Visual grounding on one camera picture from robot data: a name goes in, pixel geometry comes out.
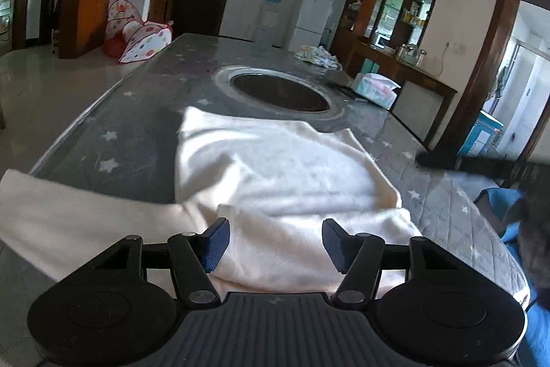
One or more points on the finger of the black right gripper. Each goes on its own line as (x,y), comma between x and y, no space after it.
(497,168)

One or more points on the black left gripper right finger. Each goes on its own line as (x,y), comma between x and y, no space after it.
(422,301)

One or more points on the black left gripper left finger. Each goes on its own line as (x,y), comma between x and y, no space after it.
(128,301)

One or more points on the white cream garment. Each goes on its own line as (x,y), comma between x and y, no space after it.
(274,180)

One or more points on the tissue pack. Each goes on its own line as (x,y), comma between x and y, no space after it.
(376,88)

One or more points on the dark wood display cabinet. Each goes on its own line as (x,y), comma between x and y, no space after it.
(384,37)

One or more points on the crumpled patterned cloth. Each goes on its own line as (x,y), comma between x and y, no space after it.
(319,56)

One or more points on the round black induction cooktop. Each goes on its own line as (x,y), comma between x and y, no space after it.
(280,93)

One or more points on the white refrigerator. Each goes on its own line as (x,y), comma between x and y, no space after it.
(308,24)

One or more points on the polka dot play tent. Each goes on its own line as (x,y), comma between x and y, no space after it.
(129,38)

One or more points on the water dispenser with blue bottle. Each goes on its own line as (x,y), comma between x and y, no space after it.
(268,23)

